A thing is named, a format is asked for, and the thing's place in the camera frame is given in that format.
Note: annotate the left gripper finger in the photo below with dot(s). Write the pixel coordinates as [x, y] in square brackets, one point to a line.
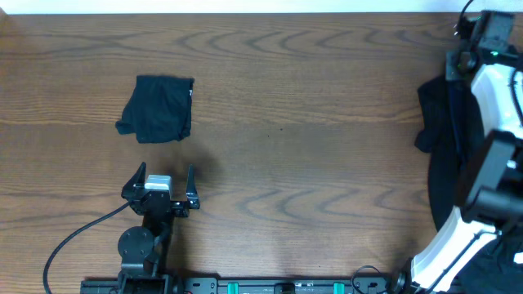
[135, 184]
[191, 191]

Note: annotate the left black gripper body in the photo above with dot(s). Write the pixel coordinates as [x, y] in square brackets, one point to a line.
[180, 211]

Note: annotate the black shorts with white trim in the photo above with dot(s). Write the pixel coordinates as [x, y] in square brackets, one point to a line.
[465, 116]

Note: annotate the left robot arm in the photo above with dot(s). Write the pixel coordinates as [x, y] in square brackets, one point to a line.
[144, 248]

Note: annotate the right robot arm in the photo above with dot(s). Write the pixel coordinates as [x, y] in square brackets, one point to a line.
[479, 247]

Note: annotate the black garment under pile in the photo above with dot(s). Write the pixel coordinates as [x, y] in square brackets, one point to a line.
[437, 139]

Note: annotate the small folded black garment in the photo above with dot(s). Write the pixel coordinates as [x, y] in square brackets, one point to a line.
[159, 110]

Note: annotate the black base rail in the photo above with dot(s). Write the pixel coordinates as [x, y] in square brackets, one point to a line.
[370, 285]

